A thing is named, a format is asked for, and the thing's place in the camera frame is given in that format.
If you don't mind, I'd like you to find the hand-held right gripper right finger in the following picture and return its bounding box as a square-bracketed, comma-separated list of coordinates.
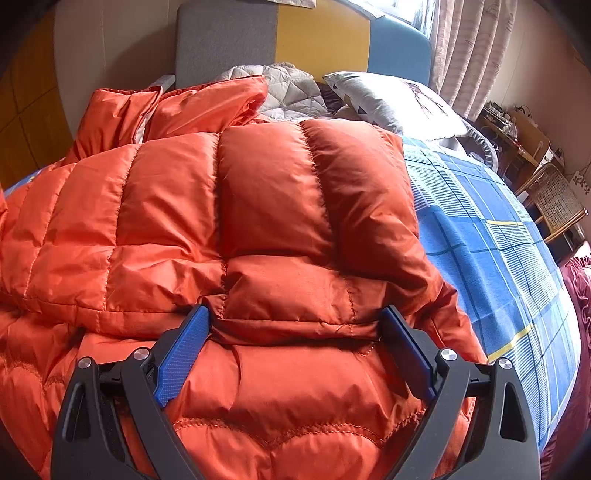
[379, 305, 542, 480]

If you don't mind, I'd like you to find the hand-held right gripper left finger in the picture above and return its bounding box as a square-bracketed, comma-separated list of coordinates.
[50, 304, 218, 480]

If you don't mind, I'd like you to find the orange down jacket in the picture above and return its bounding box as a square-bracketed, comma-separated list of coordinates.
[0, 76, 490, 480]

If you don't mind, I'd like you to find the blue plaid bed sheet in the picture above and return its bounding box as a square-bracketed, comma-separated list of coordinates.
[0, 136, 583, 460]

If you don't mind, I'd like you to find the maroon ruffled cloth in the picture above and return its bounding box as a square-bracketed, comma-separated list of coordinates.
[540, 254, 591, 480]

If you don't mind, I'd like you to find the rattan back chair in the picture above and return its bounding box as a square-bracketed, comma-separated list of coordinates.
[515, 164, 589, 241]

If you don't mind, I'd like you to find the grey ruffled cushion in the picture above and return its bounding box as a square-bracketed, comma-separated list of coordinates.
[443, 124, 500, 172]

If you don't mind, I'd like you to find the wooden desk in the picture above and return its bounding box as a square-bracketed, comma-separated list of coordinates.
[478, 108, 566, 185]

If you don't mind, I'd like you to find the white printed pillow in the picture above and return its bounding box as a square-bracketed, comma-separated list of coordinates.
[323, 71, 469, 141]

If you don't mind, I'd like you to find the white crumpled garment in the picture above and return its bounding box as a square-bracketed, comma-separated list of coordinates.
[217, 62, 342, 123]

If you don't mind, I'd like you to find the orange wooden wardrobe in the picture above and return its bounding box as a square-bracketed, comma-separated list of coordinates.
[0, 18, 75, 190]

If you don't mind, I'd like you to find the beige striped curtain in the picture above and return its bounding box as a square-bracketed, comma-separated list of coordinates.
[429, 0, 532, 121]

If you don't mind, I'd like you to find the grey yellow blue headboard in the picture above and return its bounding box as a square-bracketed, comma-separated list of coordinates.
[175, 0, 432, 93]

